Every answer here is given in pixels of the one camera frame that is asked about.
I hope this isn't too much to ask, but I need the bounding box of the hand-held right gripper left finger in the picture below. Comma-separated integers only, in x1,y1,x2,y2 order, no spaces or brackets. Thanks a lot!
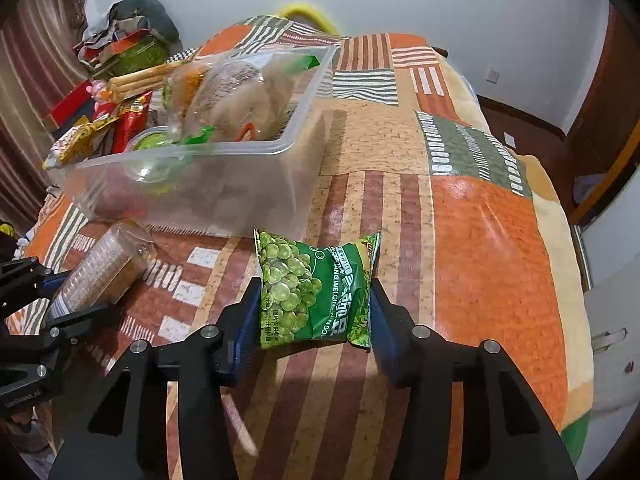
47,277,263,480

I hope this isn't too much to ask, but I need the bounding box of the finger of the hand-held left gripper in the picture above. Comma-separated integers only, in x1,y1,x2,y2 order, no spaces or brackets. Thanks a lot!
0,302,124,361
0,256,72,319

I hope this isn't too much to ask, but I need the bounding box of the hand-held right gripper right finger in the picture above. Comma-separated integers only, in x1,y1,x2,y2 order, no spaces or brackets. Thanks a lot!
367,277,578,480

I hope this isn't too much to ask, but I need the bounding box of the clear cracker packet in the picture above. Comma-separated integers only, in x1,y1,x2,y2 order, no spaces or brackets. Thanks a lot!
47,219,159,322

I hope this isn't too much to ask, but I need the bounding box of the green pea snack packet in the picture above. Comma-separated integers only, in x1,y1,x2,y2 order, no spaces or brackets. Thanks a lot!
253,228,382,352

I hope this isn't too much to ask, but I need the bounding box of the yellow snack bag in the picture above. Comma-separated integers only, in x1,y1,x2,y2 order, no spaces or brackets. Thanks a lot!
42,117,119,171

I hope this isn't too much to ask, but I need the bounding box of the clear plastic container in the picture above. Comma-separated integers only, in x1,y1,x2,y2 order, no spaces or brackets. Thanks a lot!
46,44,339,239

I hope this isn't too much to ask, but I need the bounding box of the green jelly cup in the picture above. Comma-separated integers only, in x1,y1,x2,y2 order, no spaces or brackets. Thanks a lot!
124,127,197,197

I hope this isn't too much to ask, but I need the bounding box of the clear bag of orange cookies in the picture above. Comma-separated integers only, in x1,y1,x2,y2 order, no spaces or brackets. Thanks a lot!
161,60,221,122

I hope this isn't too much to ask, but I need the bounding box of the red box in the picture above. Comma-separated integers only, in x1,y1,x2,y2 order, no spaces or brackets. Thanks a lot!
42,80,96,134

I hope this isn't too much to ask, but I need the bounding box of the red snack packet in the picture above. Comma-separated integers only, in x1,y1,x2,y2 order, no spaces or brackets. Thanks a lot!
112,92,154,157

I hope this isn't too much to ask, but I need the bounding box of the striped curtain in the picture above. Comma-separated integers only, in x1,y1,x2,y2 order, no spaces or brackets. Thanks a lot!
0,0,89,241

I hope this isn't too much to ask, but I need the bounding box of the breadstick packet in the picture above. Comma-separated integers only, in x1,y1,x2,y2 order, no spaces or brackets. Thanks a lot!
102,59,194,107

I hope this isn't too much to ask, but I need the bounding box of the white cabinet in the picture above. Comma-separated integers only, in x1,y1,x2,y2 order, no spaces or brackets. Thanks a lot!
574,160,640,462

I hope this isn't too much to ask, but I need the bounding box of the pile of grey clothes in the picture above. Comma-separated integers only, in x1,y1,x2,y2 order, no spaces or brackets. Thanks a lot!
106,0,181,44

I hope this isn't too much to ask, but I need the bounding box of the brown wooden door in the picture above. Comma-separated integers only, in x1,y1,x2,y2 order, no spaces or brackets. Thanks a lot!
564,4,640,222

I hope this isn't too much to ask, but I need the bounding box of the yellow plastic basin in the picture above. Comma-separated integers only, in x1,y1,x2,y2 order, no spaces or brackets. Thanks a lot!
276,3,347,34

